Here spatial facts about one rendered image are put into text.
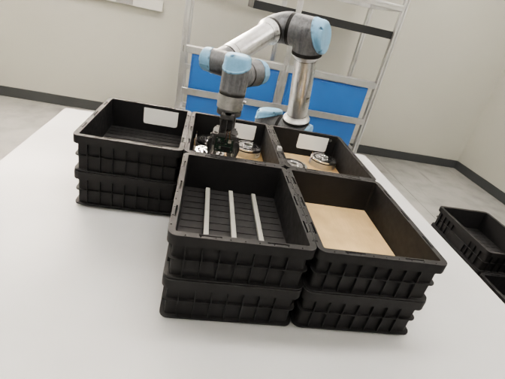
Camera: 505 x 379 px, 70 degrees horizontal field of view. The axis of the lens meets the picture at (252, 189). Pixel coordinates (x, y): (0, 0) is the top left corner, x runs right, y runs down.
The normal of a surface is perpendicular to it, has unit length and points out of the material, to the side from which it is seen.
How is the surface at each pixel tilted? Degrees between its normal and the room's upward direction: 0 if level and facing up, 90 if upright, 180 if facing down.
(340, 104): 90
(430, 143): 90
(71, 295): 0
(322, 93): 90
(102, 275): 0
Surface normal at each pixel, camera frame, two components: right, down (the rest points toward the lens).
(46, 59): 0.10, 0.47
